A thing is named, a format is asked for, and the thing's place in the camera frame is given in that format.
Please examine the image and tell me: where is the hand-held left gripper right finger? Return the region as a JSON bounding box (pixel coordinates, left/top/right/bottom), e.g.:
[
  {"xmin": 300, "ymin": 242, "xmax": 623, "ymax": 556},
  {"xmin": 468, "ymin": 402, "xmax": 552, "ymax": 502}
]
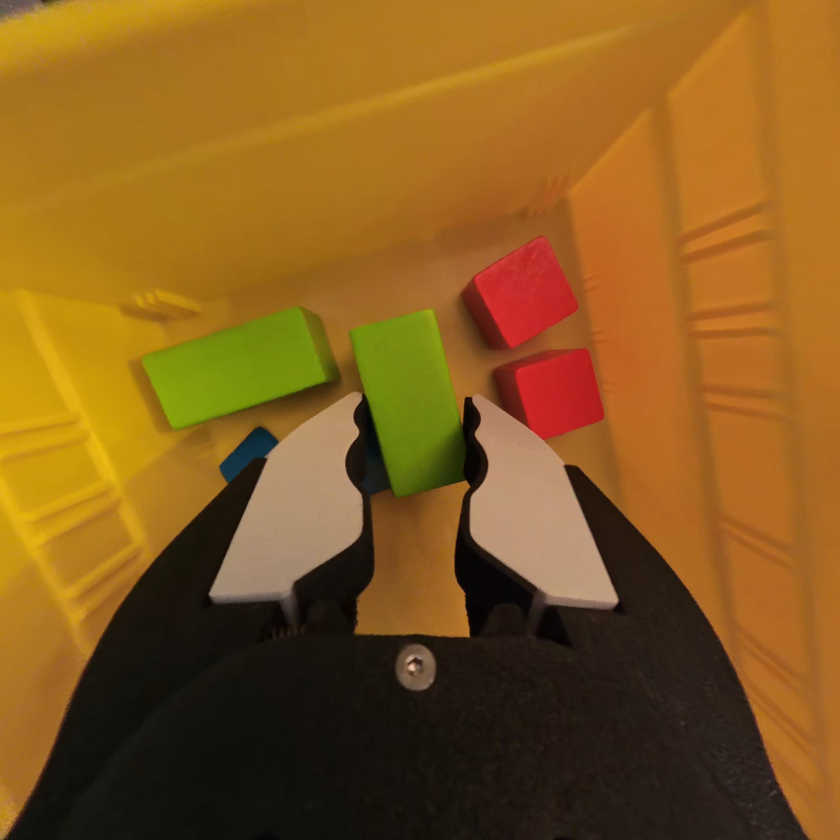
[{"xmin": 455, "ymin": 394, "xmax": 621, "ymax": 613}]

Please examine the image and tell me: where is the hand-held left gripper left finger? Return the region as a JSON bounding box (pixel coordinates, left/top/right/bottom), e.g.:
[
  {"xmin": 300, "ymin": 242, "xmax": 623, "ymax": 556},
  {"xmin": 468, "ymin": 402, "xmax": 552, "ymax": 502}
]
[{"xmin": 209, "ymin": 392, "xmax": 375, "ymax": 608}]

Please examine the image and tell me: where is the red wooden block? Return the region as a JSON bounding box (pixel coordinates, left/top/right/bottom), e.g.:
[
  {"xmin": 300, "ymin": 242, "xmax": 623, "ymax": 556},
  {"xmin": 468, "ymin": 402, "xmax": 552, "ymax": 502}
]
[
  {"xmin": 494, "ymin": 348, "xmax": 605, "ymax": 441},
  {"xmin": 461, "ymin": 236, "xmax": 580, "ymax": 350}
]

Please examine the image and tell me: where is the yellow plastic bin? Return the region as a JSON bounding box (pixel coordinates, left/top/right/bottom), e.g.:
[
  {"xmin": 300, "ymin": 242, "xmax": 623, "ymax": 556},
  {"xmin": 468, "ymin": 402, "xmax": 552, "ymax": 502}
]
[{"xmin": 0, "ymin": 0, "xmax": 840, "ymax": 840}]

